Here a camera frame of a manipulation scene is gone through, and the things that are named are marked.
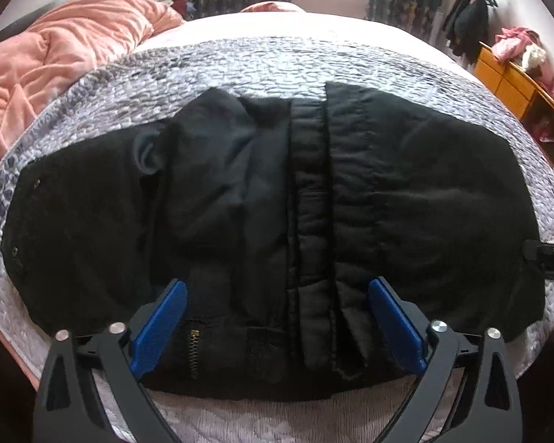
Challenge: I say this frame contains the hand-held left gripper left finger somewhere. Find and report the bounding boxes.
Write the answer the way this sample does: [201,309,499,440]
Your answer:
[33,279,189,443]

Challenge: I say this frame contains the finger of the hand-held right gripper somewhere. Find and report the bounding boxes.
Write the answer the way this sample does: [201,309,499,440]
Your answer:
[521,237,554,283]

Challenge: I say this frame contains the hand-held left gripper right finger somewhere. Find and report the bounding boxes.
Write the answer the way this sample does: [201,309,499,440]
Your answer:
[368,277,524,443]

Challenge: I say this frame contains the black jacket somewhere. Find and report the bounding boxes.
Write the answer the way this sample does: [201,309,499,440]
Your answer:
[1,80,547,402]

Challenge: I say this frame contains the pink cloth in cabinet shelf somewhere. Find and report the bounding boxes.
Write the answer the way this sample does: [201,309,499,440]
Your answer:
[533,115,554,142]

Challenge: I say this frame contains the orange wooden cabinet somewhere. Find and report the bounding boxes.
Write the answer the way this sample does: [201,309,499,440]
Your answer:
[473,41,554,182]

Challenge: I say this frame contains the pile of pink clothes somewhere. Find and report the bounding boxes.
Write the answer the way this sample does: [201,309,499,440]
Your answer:
[493,26,554,101]

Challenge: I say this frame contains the hanging dark clothes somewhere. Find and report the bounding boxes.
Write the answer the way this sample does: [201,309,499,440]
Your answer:
[442,0,497,64]

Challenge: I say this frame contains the grey quilted bedspread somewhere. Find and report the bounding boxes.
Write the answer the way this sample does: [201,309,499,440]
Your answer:
[0,37,554,443]

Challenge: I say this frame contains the pink fleece blanket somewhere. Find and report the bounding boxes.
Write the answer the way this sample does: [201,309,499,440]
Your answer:
[0,0,186,191]

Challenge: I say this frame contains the clutter on nightstand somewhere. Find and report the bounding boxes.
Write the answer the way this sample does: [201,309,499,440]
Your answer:
[170,0,198,22]

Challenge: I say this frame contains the dark wooden headboard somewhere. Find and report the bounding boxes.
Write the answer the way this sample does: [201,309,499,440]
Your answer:
[0,0,103,52]

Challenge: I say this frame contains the pink pillow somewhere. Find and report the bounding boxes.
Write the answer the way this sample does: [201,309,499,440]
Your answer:
[239,1,306,14]

